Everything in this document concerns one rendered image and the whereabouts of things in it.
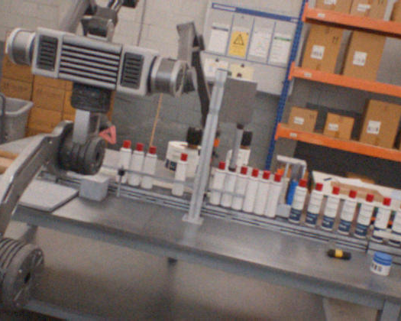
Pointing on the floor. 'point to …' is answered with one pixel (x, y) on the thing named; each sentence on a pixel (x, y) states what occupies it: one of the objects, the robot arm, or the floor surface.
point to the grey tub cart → (4, 118)
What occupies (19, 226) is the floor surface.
